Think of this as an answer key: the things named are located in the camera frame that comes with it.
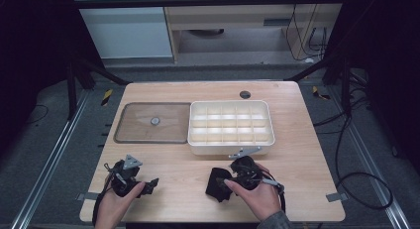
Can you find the transparent box lid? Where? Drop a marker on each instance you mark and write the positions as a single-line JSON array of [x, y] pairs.
[[138, 130]]

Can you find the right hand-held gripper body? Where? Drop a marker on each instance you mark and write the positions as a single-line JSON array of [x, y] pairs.
[[247, 172]]

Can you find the person's right hand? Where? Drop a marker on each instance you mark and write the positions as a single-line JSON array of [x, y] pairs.
[[262, 201]]

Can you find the grey metal table bracket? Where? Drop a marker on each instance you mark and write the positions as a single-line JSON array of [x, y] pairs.
[[336, 197], [88, 196]]

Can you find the white cabinet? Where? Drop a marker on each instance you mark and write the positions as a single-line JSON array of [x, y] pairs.
[[125, 30]]

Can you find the aluminium floor rail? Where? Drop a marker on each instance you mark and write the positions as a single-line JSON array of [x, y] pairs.
[[369, 159], [49, 159]]

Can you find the black sock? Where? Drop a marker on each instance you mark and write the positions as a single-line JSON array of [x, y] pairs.
[[214, 191]]

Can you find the grey round table grommet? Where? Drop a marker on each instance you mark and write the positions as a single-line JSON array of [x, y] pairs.
[[244, 94]]

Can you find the person's left hand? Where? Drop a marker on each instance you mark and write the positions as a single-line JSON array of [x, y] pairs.
[[112, 210]]

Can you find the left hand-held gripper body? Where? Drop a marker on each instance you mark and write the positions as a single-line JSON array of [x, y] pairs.
[[124, 181]]

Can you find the yellow black tape strip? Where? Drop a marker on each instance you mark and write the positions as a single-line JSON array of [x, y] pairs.
[[106, 97], [318, 93]]

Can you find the black horizontal frame bar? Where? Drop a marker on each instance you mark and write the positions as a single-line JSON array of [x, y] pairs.
[[198, 2]]

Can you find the light wooden desk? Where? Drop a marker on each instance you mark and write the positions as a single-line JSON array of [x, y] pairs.
[[231, 19]]

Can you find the white compartment storage box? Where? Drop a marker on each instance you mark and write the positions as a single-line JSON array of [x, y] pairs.
[[228, 149]]

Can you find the dark curtain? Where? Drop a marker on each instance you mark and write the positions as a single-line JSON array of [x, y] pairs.
[[33, 57], [389, 57]]

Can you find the black metal stand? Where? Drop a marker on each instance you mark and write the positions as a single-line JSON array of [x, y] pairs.
[[71, 90], [345, 90]]

